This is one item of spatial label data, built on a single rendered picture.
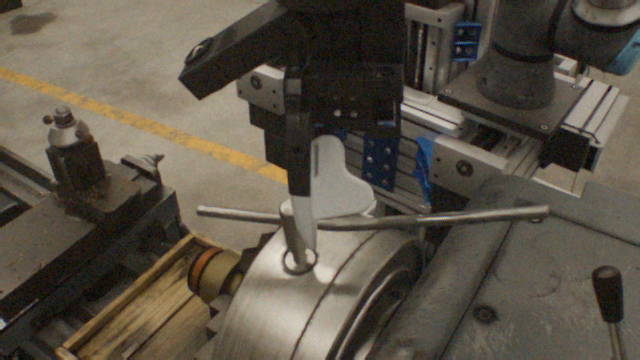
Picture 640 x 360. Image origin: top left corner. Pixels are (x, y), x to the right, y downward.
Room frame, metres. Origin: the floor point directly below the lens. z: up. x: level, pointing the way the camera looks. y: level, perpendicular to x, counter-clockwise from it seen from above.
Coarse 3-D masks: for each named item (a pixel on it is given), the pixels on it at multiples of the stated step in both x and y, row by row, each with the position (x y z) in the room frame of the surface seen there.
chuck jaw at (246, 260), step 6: (264, 234) 0.52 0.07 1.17; (270, 234) 0.52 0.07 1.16; (264, 240) 0.51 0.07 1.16; (258, 246) 0.51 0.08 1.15; (246, 252) 0.51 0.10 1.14; (252, 252) 0.51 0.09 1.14; (258, 252) 0.51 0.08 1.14; (246, 258) 0.51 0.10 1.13; (252, 258) 0.50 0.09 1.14; (240, 264) 0.51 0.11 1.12; (246, 264) 0.50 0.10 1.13; (246, 270) 0.50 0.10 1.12
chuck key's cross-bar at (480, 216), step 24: (216, 216) 0.41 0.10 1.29; (240, 216) 0.41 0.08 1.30; (264, 216) 0.40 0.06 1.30; (384, 216) 0.38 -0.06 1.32; (408, 216) 0.37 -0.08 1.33; (432, 216) 0.37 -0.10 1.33; (456, 216) 0.36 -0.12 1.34; (480, 216) 0.35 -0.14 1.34; (504, 216) 0.35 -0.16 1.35; (528, 216) 0.34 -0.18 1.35
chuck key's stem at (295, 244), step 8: (288, 200) 0.40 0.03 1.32; (280, 208) 0.40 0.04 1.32; (288, 208) 0.40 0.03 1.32; (280, 216) 0.39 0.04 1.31; (288, 216) 0.39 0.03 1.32; (288, 224) 0.39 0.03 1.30; (288, 232) 0.39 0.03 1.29; (296, 232) 0.39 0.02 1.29; (288, 240) 0.39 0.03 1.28; (296, 240) 0.39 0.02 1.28; (288, 248) 0.40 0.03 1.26; (296, 248) 0.39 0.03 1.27; (304, 248) 0.40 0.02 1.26; (296, 256) 0.40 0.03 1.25; (304, 256) 0.40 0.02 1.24; (296, 264) 0.40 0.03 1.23; (304, 264) 0.40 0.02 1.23
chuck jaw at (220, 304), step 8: (224, 296) 0.47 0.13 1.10; (232, 296) 0.47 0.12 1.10; (216, 304) 0.45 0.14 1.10; (224, 304) 0.45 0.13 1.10; (216, 312) 0.44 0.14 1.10; (224, 312) 0.44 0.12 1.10; (216, 320) 0.42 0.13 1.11; (208, 328) 0.41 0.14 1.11; (216, 328) 0.41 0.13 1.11; (208, 336) 0.41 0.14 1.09; (216, 336) 0.40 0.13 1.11; (208, 344) 0.39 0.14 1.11; (200, 352) 0.37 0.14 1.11; (208, 352) 0.37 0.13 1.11
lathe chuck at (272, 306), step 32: (256, 256) 0.42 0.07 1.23; (320, 256) 0.41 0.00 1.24; (256, 288) 0.38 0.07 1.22; (288, 288) 0.38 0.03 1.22; (320, 288) 0.37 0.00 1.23; (224, 320) 0.36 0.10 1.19; (256, 320) 0.35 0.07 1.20; (288, 320) 0.35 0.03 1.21; (224, 352) 0.34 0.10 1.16; (256, 352) 0.33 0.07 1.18; (288, 352) 0.32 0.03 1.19
